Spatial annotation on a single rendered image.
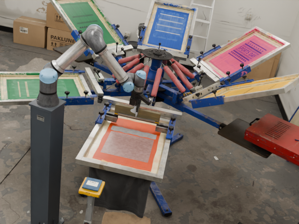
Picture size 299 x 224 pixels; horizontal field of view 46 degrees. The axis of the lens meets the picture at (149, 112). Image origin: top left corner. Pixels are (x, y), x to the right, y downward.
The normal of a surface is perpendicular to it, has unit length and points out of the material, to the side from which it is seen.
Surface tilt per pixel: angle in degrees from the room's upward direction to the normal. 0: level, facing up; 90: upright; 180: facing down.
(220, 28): 90
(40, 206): 90
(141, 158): 0
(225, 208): 0
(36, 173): 90
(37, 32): 90
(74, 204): 0
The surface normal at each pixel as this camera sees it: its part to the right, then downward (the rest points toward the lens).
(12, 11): -0.16, 0.45
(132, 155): 0.15, -0.87
